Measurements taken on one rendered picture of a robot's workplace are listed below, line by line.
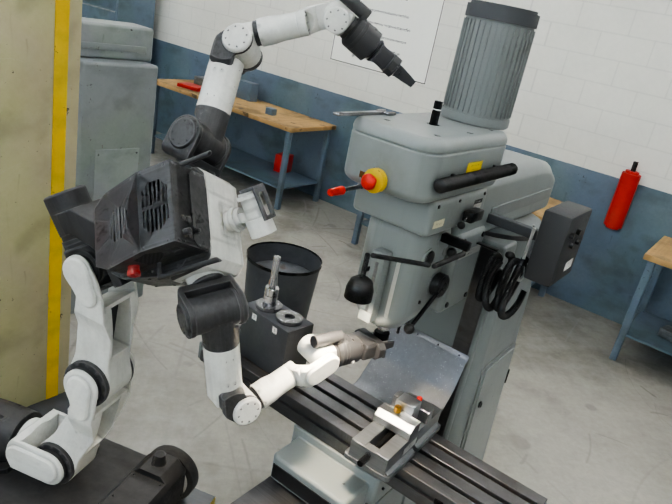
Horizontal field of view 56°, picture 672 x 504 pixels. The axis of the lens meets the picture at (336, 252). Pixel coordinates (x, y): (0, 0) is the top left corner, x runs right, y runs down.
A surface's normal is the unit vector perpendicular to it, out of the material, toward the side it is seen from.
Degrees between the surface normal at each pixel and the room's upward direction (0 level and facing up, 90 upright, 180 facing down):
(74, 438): 90
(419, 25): 90
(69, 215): 90
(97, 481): 0
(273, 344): 90
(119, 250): 75
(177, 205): 59
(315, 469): 0
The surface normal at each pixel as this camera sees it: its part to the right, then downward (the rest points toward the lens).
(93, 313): -0.32, 0.30
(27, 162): 0.78, 0.37
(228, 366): 0.57, 0.33
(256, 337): -0.66, 0.16
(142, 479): 0.18, -0.91
